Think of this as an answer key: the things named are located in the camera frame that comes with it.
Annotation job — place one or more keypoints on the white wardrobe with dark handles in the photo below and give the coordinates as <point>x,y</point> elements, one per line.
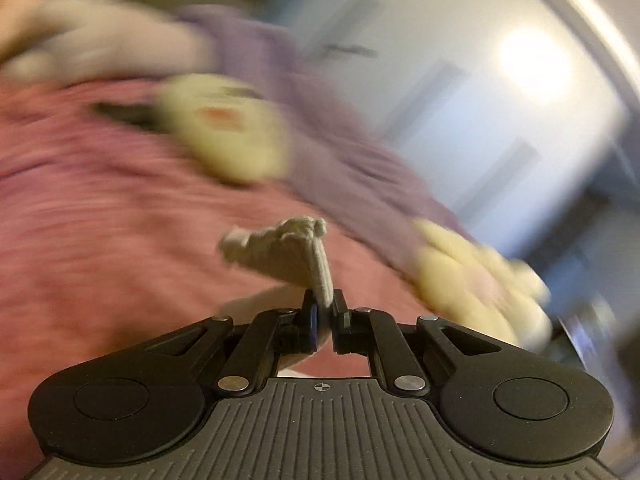
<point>495,103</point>

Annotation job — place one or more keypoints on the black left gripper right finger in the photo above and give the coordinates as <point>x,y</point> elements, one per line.
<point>350,327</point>

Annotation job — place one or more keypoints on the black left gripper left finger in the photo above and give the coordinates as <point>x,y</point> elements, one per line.
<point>299,329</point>

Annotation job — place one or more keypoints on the purple quilt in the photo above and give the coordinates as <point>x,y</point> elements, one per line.
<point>336,165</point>

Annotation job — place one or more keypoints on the yellow flower-shaped pillow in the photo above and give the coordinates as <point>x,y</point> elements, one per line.
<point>474,286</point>

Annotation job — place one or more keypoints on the pink plush toy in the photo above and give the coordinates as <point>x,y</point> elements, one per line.
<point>74,41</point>

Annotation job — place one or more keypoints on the cream ribbed knit sweater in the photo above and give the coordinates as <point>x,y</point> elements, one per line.
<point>291,251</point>

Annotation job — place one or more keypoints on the yellow kiss-face round pillow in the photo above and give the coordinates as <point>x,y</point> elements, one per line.
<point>237,135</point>

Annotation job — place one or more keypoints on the pink ribbed bed blanket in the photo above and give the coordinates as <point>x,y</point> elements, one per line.
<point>109,237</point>

